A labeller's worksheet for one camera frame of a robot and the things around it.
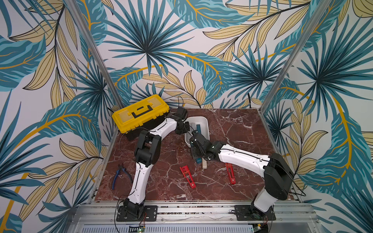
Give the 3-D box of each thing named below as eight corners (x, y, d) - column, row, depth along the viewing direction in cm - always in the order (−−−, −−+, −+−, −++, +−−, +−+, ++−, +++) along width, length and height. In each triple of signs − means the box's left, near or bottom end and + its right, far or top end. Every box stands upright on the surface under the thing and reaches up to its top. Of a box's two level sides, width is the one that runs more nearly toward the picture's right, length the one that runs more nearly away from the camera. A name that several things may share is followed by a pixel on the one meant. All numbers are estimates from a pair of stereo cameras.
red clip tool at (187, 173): (192, 189, 83) (192, 188, 81) (180, 168, 91) (180, 166, 89) (197, 185, 84) (198, 184, 83) (186, 165, 92) (186, 163, 90)
